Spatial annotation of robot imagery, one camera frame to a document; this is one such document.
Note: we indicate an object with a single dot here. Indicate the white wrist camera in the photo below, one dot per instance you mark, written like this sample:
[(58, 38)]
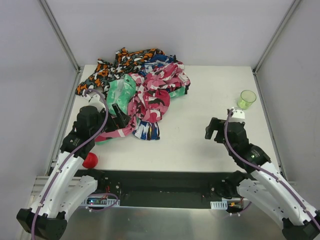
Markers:
[(95, 101), (236, 115)]

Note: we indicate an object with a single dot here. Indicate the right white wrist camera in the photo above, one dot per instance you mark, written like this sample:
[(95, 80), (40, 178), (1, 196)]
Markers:
[(236, 115)]

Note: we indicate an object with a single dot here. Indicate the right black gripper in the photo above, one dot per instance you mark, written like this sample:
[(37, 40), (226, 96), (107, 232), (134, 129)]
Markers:
[(217, 130)]

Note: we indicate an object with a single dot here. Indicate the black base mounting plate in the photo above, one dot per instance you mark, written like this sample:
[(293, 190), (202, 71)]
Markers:
[(165, 189)]

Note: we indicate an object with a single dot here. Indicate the green transparent plastic cup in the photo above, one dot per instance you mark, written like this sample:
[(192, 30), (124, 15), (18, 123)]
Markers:
[(246, 99)]

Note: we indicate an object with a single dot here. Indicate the left aluminium frame post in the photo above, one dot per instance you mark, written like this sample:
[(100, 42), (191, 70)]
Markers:
[(59, 34)]

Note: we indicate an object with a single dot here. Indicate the red ball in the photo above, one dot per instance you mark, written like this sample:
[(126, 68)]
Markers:
[(90, 161)]

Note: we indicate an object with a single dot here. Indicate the right aluminium frame post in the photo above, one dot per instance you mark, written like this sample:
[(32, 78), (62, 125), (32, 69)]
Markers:
[(283, 23)]

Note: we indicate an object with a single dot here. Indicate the green white cloth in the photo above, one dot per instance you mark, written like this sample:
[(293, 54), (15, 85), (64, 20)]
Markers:
[(120, 93)]

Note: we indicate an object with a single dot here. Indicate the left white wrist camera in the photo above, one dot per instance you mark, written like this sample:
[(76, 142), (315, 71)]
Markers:
[(95, 101)]

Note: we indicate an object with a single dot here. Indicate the pink camouflage cloth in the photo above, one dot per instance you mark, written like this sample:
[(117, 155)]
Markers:
[(155, 95)]

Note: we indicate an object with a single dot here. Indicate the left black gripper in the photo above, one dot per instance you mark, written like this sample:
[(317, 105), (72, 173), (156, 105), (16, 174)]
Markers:
[(116, 120)]

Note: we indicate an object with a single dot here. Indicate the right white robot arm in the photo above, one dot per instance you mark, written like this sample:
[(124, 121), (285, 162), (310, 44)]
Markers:
[(261, 183)]

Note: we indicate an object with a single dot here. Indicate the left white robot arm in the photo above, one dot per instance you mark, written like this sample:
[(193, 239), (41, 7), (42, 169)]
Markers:
[(48, 216)]

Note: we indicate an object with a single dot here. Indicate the aluminium frame post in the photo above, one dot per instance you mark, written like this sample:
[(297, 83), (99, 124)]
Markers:
[(283, 23), (59, 34)]

